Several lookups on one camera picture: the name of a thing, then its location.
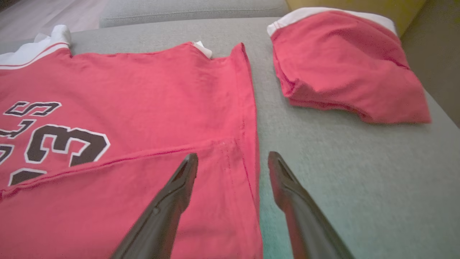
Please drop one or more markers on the red jersey with black number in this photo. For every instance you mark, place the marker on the red jersey with black number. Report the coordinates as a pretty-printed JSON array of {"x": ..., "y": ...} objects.
[{"x": 143, "y": 100}]

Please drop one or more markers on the red shorts with white band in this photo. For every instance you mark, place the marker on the red shorts with white band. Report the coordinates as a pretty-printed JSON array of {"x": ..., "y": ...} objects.
[{"x": 341, "y": 68}]

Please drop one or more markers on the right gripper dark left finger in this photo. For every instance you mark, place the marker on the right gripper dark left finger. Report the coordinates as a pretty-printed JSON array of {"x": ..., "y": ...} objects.
[{"x": 161, "y": 216}]

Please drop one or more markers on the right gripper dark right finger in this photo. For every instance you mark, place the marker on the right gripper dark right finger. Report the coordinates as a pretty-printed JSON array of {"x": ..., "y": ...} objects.
[{"x": 305, "y": 223}]

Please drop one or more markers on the grey sofa seat cushion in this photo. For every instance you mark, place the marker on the grey sofa seat cushion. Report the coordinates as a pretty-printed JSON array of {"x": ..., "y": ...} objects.
[{"x": 194, "y": 10}]

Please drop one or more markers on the large grey sofa chaise cushion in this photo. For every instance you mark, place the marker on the large grey sofa chaise cushion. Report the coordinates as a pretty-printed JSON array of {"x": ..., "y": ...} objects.
[{"x": 359, "y": 180}]

